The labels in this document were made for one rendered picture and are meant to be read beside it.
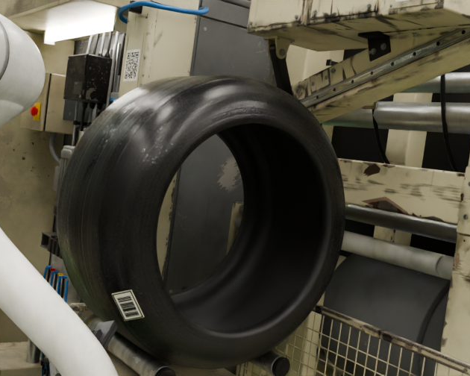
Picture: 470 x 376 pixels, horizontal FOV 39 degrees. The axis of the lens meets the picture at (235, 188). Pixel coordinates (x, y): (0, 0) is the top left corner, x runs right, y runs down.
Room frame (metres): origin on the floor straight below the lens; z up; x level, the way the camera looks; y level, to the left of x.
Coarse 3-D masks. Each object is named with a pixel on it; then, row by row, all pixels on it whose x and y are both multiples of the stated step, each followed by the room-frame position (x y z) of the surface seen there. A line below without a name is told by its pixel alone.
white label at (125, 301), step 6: (114, 294) 1.16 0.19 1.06; (120, 294) 1.16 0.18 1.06; (126, 294) 1.15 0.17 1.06; (132, 294) 1.15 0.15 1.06; (114, 300) 1.16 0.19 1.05; (120, 300) 1.16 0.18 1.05; (126, 300) 1.16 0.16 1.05; (132, 300) 1.16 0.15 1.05; (120, 306) 1.17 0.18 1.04; (126, 306) 1.16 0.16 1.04; (132, 306) 1.16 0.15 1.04; (138, 306) 1.16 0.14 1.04; (120, 312) 1.17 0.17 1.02; (126, 312) 1.17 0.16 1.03; (132, 312) 1.17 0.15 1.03; (138, 312) 1.16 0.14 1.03; (126, 318) 1.17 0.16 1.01; (132, 318) 1.17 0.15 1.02; (138, 318) 1.17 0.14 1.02
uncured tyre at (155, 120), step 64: (128, 128) 1.19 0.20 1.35; (192, 128) 1.19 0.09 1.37; (256, 128) 1.59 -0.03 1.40; (320, 128) 1.39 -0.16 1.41; (64, 192) 1.28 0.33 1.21; (128, 192) 1.14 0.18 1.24; (256, 192) 1.64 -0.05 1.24; (320, 192) 1.41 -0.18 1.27; (64, 256) 1.30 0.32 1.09; (128, 256) 1.14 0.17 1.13; (256, 256) 1.64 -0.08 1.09; (320, 256) 1.40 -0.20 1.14; (128, 320) 1.18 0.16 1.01; (192, 320) 1.53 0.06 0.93; (256, 320) 1.49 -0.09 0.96
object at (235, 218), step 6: (234, 204) 1.86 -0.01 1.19; (240, 204) 1.87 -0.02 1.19; (234, 210) 1.86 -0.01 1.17; (240, 210) 1.86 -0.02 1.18; (234, 216) 1.87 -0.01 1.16; (240, 216) 1.88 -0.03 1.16; (234, 222) 1.86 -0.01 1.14; (240, 222) 1.84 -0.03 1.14; (234, 228) 1.87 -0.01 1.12; (234, 234) 1.87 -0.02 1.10; (228, 240) 1.87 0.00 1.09; (234, 240) 1.87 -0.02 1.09; (228, 246) 1.86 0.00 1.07
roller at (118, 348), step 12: (96, 324) 1.45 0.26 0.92; (120, 336) 1.36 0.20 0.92; (108, 348) 1.37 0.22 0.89; (120, 348) 1.32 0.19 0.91; (132, 348) 1.30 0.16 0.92; (132, 360) 1.27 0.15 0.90; (144, 360) 1.25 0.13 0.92; (156, 360) 1.24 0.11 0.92; (144, 372) 1.23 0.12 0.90; (156, 372) 1.20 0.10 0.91; (168, 372) 1.21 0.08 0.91
